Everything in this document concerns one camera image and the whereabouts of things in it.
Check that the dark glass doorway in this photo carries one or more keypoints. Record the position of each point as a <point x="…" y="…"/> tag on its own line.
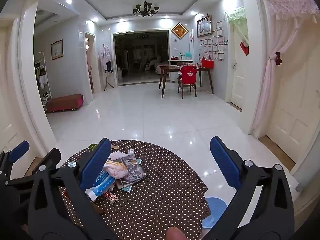
<point x="140" y="60"/>

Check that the white coat rack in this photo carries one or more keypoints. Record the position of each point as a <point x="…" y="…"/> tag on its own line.
<point x="42" y="75"/>

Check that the small green wrapper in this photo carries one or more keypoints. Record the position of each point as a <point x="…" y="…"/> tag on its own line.
<point x="93" y="147"/>

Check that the brown packet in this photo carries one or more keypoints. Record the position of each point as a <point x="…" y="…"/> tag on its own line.
<point x="98" y="208"/>

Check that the teal container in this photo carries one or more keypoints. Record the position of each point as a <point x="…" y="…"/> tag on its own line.
<point x="188" y="55"/>

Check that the small framed picture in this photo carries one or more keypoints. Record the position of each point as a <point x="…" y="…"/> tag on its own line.
<point x="57" y="50"/>

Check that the plain white door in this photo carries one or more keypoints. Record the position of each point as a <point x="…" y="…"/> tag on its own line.
<point x="237" y="85"/>

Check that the blue white plastic packet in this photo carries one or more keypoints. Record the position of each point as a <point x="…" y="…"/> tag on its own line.
<point x="102" y="183"/>

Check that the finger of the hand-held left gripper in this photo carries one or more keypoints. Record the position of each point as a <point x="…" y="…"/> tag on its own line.
<point x="51" y="158"/>
<point x="18" y="151"/>

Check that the black chandelier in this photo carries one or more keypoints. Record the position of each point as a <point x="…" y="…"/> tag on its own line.
<point x="145" y="7"/>

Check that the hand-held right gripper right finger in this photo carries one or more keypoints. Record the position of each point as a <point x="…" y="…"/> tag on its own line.
<point x="225" y="165"/>

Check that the grey printed packet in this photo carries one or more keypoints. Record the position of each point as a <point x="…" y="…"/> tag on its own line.
<point x="132" y="171"/>

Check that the white paper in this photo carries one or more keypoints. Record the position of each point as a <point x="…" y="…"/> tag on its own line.
<point x="117" y="155"/>

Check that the dark red bow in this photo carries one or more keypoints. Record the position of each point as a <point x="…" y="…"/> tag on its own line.
<point x="278" y="58"/>

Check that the person's right hand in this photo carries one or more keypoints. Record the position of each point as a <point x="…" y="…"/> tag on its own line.
<point x="176" y="233"/>

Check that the wooden clothes stand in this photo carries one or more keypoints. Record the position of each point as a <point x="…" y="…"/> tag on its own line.
<point x="108" y="83"/>

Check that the small white bottle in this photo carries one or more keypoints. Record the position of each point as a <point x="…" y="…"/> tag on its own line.
<point x="131" y="151"/>

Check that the red bag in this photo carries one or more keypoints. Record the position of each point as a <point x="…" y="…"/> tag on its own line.
<point x="207" y="62"/>

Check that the cream panel door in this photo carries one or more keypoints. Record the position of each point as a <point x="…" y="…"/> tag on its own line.
<point x="292" y="105"/>

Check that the framed painting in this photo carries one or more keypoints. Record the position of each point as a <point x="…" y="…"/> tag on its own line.
<point x="204" y="26"/>

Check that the red patterned wrapper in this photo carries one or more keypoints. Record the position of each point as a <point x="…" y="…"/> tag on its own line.
<point x="112" y="197"/>

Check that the white jacket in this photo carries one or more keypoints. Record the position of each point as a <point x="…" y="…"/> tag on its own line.
<point x="106" y="57"/>

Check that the chair with red cover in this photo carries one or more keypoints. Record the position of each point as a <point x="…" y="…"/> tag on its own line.
<point x="188" y="76"/>

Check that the dark wooden dining table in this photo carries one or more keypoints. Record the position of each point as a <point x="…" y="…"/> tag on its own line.
<point x="170" y="67"/>

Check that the group of paper certificates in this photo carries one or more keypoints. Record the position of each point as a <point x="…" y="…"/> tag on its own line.
<point x="216" y="47"/>

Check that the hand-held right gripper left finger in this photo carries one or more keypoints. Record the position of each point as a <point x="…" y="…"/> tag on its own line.
<point x="96" y="165"/>

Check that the red diamond wall decoration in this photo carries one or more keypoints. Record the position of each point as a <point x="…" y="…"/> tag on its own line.
<point x="179" y="31"/>

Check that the red upholstered bench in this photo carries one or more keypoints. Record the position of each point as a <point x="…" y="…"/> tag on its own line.
<point x="65" y="102"/>

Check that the light blue plastic bin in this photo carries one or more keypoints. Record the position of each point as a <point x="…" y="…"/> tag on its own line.
<point x="212" y="210"/>

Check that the red door hanging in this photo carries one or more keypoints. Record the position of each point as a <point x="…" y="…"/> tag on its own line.
<point x="244" y="48"/>

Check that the grey door stop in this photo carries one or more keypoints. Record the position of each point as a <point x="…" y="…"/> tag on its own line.
<point x="300" y="187"/>

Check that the brown polka dot tablecloth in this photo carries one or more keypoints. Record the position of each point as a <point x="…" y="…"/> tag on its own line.
<point x="162" y="192"/>

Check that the pink plastic bag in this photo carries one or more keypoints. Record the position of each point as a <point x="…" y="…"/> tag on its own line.
<point x="116" y="170"/>

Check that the pink curtain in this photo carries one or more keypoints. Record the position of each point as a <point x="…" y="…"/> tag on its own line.
<point x="270" y="80"/>

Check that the white cabinet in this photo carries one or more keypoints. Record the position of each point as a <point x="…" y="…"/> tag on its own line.
<point x="172" y="62"/>

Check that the green valance curtain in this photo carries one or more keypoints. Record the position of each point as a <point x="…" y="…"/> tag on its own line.
<point x="237" y="13"/>

